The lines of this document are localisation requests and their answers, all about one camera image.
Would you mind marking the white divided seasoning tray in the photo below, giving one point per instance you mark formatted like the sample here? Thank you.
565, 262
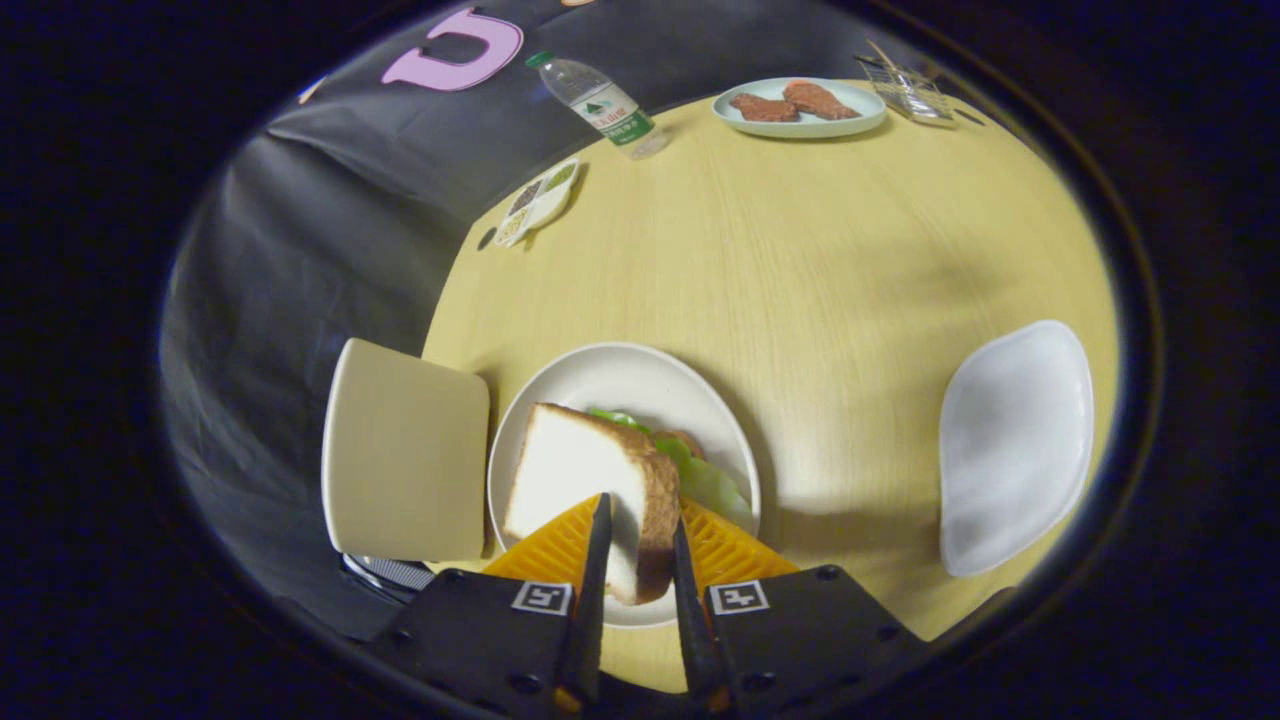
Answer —
538, 200

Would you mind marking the green lettuce leaf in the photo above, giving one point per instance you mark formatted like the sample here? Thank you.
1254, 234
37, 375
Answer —
715, 485

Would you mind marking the clear utensil holder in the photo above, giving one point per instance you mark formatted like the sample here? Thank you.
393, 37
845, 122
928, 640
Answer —
915, 95

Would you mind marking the dark ribbed object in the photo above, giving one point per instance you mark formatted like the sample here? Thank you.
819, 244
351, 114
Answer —
385, 572

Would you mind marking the white toaster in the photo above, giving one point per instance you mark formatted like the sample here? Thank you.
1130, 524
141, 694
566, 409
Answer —
405, 450

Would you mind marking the plain white bread slice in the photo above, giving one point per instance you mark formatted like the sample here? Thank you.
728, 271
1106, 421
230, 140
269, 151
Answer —
570, 465

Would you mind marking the pale blue round plate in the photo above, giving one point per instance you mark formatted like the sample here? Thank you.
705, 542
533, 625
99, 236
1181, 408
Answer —
800, 128

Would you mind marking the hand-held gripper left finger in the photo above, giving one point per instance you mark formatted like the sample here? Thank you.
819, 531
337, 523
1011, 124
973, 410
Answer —
590, 600

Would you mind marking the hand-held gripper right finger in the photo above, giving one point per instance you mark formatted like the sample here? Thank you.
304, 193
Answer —
690, 620

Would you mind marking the white round plate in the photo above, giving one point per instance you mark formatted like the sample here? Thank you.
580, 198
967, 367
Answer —
620, 375

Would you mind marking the clear plastic water bottle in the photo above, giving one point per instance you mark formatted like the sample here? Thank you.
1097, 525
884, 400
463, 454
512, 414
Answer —
600, 105

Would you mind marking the bread slice under ham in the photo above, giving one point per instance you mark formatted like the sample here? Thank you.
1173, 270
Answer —
685, 442

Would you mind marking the black table grommet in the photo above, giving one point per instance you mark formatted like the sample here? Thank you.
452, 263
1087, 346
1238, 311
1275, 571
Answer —
486, 238

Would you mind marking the white square plate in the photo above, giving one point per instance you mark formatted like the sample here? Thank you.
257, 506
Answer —
1015, 445

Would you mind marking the brown meat patty orange edge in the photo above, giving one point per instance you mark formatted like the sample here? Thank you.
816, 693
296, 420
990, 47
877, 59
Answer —
820, 100

